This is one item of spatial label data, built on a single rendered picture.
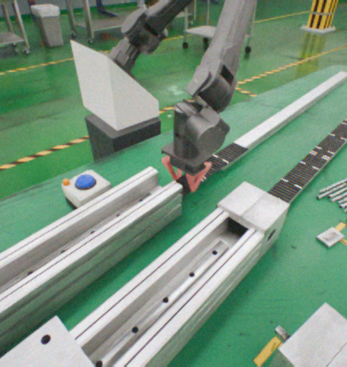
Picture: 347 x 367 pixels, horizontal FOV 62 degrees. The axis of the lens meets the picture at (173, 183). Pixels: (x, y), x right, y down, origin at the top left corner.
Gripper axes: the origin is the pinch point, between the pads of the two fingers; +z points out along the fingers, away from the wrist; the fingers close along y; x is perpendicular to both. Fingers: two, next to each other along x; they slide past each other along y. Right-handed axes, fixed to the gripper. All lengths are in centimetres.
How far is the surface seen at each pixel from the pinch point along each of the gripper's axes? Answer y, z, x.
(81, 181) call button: -13.1, -4.7, -19.4
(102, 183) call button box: -10.6, -3.4, -15.9
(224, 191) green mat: 6.9, 2.7, 6.9
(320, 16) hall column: -190, 58, 600
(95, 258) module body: 4.6, -3.1, -28.4
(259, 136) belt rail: 1.4, -0.2, 31.3
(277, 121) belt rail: 0.9, -0.2, 43.9
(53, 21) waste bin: -448, 45, 196
